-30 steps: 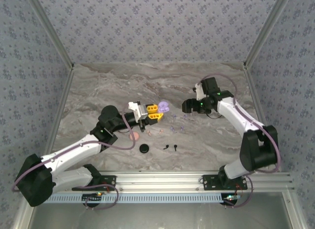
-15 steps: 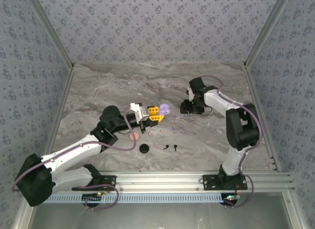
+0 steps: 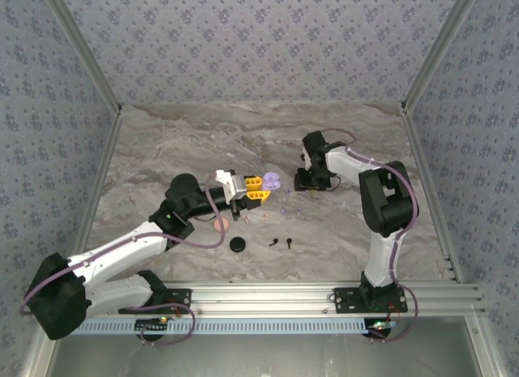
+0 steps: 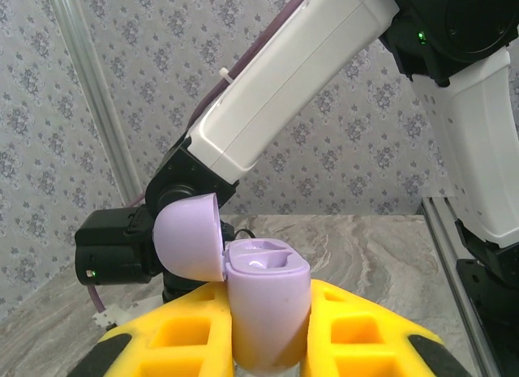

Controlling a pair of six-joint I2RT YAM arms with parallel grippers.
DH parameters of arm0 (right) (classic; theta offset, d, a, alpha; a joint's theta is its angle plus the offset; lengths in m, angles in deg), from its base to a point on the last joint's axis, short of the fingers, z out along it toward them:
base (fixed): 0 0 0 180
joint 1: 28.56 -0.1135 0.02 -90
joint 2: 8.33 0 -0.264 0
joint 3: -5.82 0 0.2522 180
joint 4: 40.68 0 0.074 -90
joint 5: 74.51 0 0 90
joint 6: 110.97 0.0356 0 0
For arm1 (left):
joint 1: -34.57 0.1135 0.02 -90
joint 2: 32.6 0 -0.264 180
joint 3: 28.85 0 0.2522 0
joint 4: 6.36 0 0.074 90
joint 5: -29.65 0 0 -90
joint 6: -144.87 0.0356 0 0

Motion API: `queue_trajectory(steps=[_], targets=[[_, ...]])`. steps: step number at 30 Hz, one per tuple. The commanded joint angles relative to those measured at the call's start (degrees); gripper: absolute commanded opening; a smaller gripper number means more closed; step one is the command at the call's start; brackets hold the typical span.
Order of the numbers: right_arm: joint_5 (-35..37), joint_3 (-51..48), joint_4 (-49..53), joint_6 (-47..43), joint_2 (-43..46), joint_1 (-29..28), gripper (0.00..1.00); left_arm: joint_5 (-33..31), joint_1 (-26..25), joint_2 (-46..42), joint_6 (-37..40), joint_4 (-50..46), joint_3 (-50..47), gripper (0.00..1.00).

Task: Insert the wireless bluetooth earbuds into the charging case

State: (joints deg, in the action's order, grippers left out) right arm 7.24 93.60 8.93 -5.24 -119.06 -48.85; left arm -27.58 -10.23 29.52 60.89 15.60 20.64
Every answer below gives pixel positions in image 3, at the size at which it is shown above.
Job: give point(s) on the pink earbud charging case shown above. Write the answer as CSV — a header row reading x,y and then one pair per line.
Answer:
x,y
221,225

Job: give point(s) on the black earbud charging case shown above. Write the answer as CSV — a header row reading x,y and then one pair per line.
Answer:
x,y
238,245

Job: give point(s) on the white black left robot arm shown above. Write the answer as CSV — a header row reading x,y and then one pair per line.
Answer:
x,y
121,247

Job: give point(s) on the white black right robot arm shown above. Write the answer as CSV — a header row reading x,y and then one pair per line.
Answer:
x,y
383,198

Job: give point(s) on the small black electronics board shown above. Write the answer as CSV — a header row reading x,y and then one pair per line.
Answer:
x,y
152,325
379,326

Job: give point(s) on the aluminium table side rail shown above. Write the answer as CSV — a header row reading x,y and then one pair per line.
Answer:
x,y
99,178
430,190

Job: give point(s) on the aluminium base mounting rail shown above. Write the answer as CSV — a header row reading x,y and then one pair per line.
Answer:
x,y
259,298

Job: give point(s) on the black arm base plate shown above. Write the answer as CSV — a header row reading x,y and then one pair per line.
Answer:
x,y
180,298
344,300

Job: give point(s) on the aluminium frame post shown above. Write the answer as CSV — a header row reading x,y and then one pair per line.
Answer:
x,y
84,48
441,48

